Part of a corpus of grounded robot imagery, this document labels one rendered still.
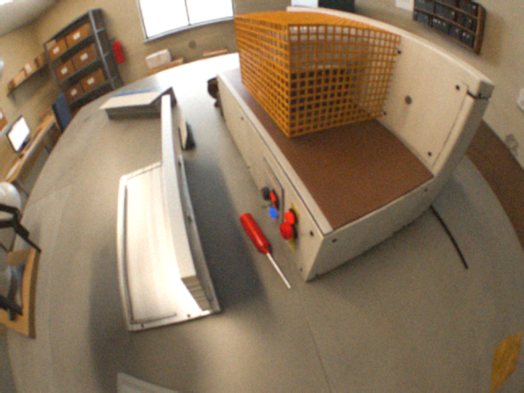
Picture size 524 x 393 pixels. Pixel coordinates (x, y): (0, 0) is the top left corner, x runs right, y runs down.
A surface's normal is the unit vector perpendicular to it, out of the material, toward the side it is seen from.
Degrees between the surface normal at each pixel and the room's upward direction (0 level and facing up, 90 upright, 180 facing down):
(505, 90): 90
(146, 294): 0
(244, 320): 0
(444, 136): 90
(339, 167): 0
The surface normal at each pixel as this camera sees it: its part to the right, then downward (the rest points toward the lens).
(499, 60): -0.97, 0.23
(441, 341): -0.07, -0.61
